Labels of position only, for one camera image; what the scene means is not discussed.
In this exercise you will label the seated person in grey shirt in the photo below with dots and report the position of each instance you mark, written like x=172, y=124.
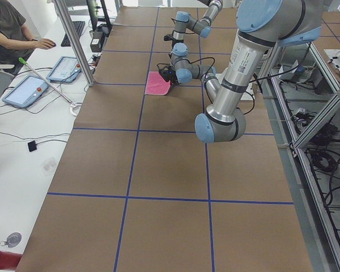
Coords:
x=16, y=40

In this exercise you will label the pink and grey towel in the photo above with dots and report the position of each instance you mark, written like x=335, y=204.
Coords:
x=156, y=85

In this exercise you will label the far teach pendant tablet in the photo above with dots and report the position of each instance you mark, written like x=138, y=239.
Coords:
x=65, y=70

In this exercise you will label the black box on desk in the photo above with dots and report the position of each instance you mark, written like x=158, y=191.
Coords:
x=99, y=37

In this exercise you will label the small black square device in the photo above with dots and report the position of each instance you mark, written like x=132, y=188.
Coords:
x=32, y=146

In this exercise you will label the near teach pendant tablet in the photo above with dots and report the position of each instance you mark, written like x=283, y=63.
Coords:
x=26, y=92

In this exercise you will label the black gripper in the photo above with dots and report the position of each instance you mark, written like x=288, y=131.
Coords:
x=176, y=42
x=173, y=80

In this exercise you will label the aluminium side frame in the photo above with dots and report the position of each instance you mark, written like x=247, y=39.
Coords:
x=304, y=88

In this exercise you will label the aluminium frame post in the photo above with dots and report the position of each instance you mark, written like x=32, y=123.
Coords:
x=74, y=40

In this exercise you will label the teach pendant tablet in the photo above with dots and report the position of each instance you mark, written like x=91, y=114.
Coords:
x=65, y=70
x=26, y=92

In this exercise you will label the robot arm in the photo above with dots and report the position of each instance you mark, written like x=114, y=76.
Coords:
x=261, y=25
x=202, y=27

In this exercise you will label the green tipped metal rod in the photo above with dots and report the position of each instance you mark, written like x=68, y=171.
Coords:
x=73, y=105

